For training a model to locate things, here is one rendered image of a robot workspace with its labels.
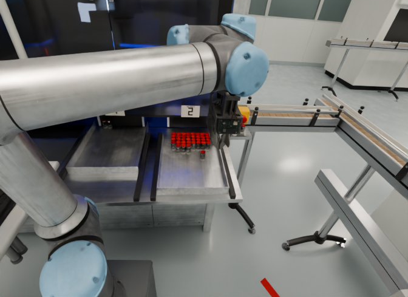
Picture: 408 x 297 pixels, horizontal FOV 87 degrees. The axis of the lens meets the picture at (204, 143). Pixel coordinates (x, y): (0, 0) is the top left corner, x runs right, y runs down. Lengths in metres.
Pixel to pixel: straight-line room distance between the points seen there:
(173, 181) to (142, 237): 0.96
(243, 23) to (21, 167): 0.49
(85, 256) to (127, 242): 1.19
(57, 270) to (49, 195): 0.15
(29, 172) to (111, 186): 0.41
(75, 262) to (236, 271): 1.24
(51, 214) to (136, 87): 0.37
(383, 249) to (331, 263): 0.59
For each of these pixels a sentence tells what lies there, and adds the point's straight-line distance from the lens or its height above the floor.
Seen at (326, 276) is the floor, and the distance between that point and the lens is 1.87.
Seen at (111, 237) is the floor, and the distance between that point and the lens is 1.79.
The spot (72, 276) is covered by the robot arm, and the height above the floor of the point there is 1.02.
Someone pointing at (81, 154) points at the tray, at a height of 0.88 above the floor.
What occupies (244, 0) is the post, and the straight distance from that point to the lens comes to 0.92.
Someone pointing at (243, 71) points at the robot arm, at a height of 1.40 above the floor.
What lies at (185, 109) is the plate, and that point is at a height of 1.03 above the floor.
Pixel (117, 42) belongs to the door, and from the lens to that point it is 0.94.
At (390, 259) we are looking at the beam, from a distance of 1.41.
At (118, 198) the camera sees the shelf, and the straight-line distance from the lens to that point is 0.82.
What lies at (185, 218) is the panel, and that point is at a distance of 1.59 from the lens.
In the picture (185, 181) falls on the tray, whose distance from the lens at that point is 0.84.
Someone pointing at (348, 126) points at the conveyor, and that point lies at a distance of 1.45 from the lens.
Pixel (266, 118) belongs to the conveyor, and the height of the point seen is 0.93.
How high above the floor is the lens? 1.49
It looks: 36 degrees down
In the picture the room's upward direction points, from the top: 6 degrees clockwise
